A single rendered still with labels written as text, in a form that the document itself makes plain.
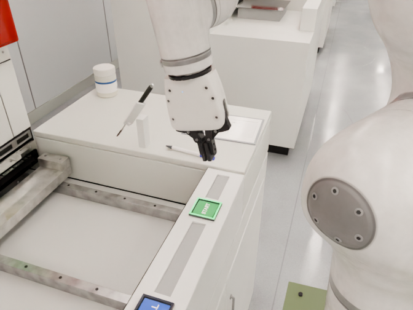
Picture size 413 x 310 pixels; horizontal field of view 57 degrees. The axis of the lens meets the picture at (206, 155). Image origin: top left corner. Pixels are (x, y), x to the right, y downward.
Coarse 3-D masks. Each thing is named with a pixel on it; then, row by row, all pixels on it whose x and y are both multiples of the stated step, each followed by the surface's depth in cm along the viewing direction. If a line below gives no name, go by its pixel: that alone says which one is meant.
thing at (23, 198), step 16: (32, 176) 103; (48, 176) 103; (64, 176) 106; (16, 192) 98; (32, 192) 98; (48, 192) 101; (0, 208) 92; (16, 208) 92; (32, 208) 96; (16, 224) 92
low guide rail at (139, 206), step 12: (60, 192) 106; (72, 192) 104; (84, 192) 103; (96, 192) 102; (108, 192) 102; (108, 204) 102; (120, 204) 100; (132, 204) 99; (144, 204) 98; (156, 204) 98; (156, 216) 98; (168, 216) 97
